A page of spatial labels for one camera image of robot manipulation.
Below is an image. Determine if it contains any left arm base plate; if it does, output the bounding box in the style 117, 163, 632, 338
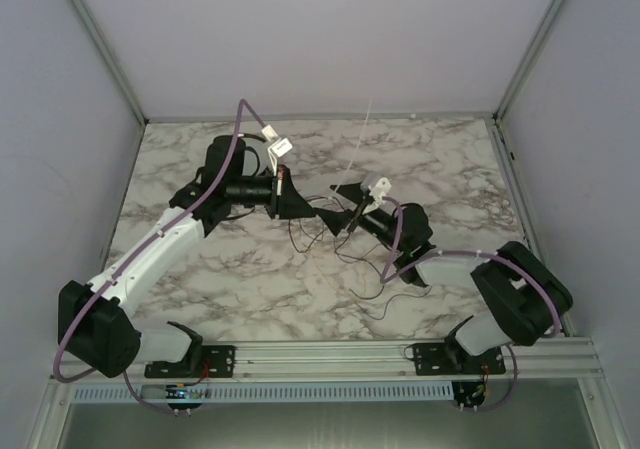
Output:
144, 344, 236, 379

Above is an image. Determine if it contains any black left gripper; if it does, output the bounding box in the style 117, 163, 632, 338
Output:
227, 163, 317, 219

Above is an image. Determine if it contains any right aluminium frame post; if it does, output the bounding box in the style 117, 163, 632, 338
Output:
493, 0, 570, 127

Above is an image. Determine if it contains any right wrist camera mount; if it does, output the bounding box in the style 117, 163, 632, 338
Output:
360, 173, 391, 214

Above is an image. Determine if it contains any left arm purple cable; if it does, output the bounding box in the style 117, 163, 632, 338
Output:
52, 98, 269, 418

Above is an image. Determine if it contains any right controller board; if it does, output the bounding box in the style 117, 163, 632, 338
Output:
452, 375, 492, 413

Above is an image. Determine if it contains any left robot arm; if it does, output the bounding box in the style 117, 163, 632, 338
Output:
58, 136, 315, 378

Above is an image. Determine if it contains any left aluminium frame post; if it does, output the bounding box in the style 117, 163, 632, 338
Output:
68, 0, 148, 127

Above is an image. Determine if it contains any front aluminium rail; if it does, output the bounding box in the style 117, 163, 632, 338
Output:
47, 336, 606, 383

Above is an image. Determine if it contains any aluminium frame rail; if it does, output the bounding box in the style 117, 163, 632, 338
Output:
487, 116, 576, 338
148, 111, 494, 124

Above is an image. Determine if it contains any left controller board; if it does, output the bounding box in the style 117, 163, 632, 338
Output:
165, 384, 210, 416

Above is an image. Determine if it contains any right aluminium frame rail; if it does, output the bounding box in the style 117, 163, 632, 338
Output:
487, 116, 576, 338

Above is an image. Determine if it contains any round brown-rimmed white dish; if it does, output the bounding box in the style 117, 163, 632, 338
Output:
234, 133, 270, 176

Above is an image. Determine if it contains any aluminium frame post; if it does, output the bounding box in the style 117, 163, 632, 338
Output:
493, 0, 570, 127
68, 0, 148, 127

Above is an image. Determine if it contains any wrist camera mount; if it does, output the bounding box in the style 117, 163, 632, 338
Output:
261, 125, 293, 174
360, 173, 391, 214

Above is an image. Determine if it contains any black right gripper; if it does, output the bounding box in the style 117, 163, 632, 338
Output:
316, 182, 406, 253

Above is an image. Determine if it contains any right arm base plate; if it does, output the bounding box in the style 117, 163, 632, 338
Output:
403, 342, 506, 376

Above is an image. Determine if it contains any controller board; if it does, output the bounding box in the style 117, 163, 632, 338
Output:
452, 375, 492, 413
165, 384, 210, 416

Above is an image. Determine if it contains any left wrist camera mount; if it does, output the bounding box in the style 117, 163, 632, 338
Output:
261, 125, 293, 174

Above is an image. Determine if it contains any aluminium back frame rail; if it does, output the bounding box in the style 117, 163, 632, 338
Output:
148, 111, 494, 124

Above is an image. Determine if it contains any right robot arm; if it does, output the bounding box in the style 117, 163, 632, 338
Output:
316, 179, 574, 375

